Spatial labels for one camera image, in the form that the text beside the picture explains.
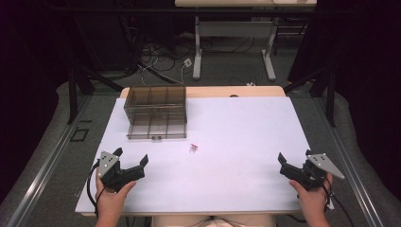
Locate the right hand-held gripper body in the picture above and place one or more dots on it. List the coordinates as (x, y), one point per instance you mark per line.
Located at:
(302, 176)

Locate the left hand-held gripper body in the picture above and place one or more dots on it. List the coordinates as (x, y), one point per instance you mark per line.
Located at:
(121, 176)

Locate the person's right hand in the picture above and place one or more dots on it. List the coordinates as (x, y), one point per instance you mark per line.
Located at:
(313, 201)

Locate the person's left hand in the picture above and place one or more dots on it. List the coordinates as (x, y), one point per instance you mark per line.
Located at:
(110, 201)

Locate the transparent brown drawer box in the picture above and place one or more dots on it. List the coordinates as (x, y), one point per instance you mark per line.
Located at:
(156, 113)

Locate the small clear red-capped item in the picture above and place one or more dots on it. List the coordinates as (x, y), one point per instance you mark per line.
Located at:
(193, 148)

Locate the white sheet table cover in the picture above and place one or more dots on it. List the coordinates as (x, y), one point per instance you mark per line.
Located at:
(227, 157)

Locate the black metal stand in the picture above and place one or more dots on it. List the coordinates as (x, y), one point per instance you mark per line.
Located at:
(75, 82)
(324, 85)

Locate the small white floor plug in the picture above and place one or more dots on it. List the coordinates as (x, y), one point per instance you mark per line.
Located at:
(251, 84)

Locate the dark curtain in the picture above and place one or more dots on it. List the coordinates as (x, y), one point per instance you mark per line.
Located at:
(369, 88)
(28, 94)

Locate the white power adapter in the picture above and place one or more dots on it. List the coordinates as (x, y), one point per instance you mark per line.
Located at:
(187, 62)

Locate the white-framed desk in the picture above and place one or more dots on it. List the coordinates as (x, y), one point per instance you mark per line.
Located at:
(233, 30)

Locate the black floor socket frame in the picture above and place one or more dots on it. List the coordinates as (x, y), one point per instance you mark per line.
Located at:
(78, 135)

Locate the grey metal floor rail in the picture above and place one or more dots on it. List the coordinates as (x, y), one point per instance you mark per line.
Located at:
(41, 170)
(350, 164)

